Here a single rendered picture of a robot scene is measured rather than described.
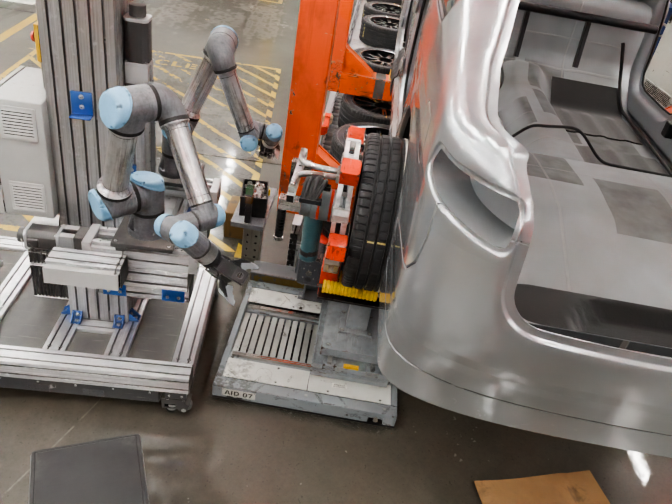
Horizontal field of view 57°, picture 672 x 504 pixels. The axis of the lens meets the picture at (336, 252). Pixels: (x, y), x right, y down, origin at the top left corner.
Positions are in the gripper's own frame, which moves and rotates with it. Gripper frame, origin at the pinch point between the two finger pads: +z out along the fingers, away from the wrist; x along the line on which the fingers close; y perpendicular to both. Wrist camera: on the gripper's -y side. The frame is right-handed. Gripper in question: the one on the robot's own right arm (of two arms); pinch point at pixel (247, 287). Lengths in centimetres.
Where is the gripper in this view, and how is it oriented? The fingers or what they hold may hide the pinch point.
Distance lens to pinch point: 207.9
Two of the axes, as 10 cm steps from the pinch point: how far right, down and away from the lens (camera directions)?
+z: 4.3, 5.0, 7.5
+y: -7.4, -2.8, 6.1
